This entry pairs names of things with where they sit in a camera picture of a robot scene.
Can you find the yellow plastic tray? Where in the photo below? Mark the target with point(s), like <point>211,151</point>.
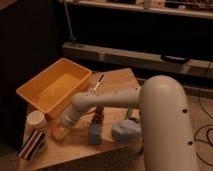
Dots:
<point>51,90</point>

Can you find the black object on ledge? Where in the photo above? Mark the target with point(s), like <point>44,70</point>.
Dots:
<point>174,59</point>

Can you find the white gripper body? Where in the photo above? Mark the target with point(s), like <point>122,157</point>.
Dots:
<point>70,117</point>

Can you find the wooden wall shelf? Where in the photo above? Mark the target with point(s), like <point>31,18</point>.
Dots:
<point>139,8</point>

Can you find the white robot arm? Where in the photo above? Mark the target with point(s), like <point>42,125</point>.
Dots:
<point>165,121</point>

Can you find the blue crumpled cloth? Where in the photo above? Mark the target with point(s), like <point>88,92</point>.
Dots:
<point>125,131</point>

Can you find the grey lamp pole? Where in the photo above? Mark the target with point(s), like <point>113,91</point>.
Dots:
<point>72,37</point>

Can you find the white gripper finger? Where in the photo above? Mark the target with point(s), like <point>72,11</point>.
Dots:
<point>63,133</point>
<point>55,130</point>

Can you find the small orange apple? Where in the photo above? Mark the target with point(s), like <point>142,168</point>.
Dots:
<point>56,136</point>

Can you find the blue rectangular sponge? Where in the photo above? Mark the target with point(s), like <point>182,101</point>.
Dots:
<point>94,134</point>

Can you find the green marker pen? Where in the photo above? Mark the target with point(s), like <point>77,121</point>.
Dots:
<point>128,113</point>

